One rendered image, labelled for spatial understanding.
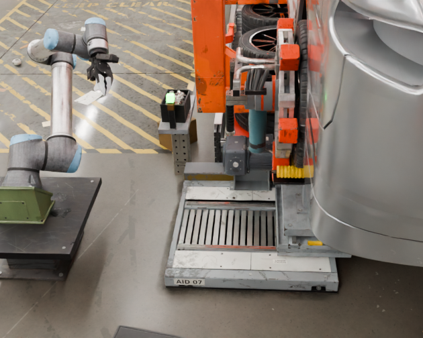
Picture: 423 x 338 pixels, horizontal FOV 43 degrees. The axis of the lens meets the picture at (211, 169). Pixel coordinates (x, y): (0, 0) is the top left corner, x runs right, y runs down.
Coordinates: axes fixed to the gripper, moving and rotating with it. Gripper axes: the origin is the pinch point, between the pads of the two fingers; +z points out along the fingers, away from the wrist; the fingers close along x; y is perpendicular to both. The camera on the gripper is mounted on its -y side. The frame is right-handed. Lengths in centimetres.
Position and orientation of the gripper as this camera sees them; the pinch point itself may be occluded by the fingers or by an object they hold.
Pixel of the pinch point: (105, 91)
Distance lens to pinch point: 229.7
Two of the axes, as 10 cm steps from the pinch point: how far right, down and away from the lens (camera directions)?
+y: -6.8, 3.6, 6.4
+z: 1.6, 9.2, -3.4
